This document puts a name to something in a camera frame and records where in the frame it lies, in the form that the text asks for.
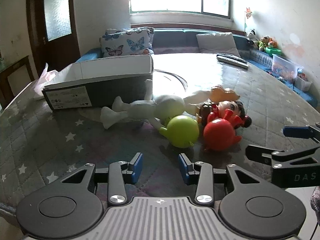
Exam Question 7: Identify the small white storage bin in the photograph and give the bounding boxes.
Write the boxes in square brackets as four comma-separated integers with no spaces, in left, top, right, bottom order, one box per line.
[295,75,313,92]

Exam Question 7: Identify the grey remote control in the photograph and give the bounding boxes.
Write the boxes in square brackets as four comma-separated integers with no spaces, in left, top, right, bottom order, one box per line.
[218,57,249,68]

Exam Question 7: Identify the dark wooden cabinet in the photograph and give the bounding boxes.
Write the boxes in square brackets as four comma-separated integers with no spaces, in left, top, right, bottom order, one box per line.
[0,55,35,110]

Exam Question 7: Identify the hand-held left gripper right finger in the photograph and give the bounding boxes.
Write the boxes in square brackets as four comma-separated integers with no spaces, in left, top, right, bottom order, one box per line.
[178,153,262,207]

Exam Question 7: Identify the orange tiger plush toy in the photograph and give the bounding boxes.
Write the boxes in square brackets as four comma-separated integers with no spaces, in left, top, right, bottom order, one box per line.
[257,35,278,52]

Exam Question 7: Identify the grey cardboard box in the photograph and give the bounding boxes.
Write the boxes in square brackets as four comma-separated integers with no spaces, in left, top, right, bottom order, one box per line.
[41,55,155,111]

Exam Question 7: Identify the black remote control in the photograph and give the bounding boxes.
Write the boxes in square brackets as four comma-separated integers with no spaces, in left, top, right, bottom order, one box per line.
[216,53,247,62]

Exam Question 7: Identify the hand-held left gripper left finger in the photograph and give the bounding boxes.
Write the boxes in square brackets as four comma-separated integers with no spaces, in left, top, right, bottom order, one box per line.
[60,152,144,207]

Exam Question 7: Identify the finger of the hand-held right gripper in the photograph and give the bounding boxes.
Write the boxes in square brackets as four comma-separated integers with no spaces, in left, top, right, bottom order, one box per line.
[246,144,320,167]
[282,123,320,143]

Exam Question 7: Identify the red ball toy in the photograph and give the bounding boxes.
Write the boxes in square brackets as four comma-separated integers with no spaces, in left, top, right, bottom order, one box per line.
[203,118,242,152]

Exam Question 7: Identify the white pillow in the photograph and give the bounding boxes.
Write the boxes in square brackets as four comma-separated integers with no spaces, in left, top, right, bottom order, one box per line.
[196,32,242,58]

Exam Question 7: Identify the butterfly print pillow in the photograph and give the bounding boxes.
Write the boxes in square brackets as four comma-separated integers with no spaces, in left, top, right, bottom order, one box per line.
[100,29,151,58]
[105,27,155,55]

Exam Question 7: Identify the blue sofa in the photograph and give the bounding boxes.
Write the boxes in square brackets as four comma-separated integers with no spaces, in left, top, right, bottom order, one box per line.
[75,27,320,110]

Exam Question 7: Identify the green ball toy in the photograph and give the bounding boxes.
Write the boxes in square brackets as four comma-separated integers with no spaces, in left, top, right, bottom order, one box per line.
[159,115,200,148]

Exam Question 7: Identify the black and white plush toy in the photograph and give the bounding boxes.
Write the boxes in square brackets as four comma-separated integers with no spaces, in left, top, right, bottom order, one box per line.
[246,29,258,48]

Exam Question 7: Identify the butterfly decoration on stick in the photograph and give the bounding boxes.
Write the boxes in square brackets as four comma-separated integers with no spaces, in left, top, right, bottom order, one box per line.
[244,7,253,32]

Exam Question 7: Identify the dark wooden door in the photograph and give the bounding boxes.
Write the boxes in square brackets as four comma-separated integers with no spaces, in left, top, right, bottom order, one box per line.
[26,0,82,67]

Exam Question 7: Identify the big-head doll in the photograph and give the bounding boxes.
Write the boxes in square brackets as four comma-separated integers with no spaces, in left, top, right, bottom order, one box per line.
[196,84,252,131]

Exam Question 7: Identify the person's right hand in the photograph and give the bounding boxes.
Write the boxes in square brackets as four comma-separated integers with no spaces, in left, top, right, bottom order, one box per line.
[310,186,320,214]

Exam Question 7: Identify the white plush doll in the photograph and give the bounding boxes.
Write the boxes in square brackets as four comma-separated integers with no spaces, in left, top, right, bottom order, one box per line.
[101,79,214,130]

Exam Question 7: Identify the clear plastic storage bin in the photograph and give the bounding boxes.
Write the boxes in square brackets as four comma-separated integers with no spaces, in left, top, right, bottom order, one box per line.
[271,54,304,83]

